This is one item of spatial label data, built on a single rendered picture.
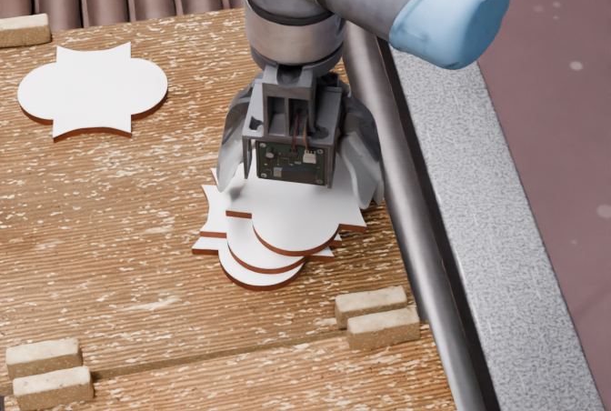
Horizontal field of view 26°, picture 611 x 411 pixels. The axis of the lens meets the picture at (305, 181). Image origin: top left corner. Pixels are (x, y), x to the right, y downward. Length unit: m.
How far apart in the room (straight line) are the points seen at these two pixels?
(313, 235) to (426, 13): 0.33
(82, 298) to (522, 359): 0.37
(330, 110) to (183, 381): 0.25
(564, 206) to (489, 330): 1.32
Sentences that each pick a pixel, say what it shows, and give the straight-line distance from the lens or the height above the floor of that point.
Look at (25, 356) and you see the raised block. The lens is 1.08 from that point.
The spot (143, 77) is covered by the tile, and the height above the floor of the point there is 0.95.
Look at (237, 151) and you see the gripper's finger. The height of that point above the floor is 1.03.
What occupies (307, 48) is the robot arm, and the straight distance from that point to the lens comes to 0.96.
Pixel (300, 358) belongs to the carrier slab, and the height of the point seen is 0.94.
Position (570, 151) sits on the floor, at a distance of 2.53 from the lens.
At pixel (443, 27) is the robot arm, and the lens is 0.84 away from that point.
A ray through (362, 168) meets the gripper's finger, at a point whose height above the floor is 1.02.
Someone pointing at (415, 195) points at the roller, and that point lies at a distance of 1.22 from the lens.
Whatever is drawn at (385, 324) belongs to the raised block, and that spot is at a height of 0.96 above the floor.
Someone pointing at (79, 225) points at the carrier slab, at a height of 0.94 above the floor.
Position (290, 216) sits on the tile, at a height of 0.97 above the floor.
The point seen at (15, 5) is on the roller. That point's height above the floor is 0.92.
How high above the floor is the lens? 1.84
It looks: 49 degrees down
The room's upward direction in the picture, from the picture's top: straight up
